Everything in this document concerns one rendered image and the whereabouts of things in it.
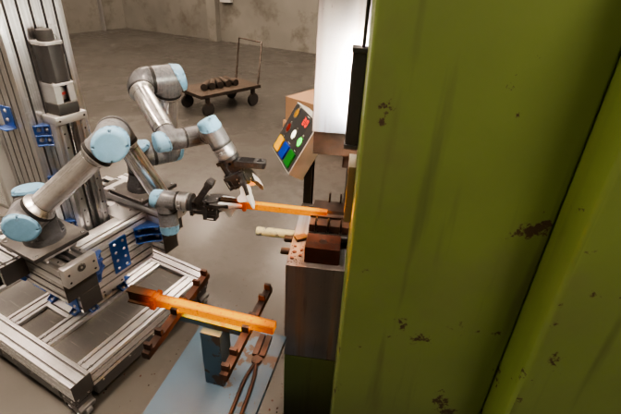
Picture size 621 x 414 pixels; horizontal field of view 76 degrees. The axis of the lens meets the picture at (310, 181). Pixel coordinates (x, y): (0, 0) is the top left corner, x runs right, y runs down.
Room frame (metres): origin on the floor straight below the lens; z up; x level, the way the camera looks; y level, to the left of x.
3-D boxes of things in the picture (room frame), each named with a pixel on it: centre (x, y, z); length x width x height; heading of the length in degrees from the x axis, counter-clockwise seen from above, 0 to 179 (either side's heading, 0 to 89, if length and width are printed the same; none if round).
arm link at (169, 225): (1.35, 0.57, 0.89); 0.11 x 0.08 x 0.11; 21
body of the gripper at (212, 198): (1.32, 0.40, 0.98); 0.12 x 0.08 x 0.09; 84
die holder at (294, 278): (1.22, -0.23, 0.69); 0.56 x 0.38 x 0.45; 84
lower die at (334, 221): (1.28, -0.22, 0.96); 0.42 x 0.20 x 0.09; 84
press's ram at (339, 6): (1.24, -0.22, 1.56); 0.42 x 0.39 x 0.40; 84
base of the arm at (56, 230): (1.28, 1.05, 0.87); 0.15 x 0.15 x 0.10
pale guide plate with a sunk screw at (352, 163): (0.97, -0.11, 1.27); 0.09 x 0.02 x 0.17; 174
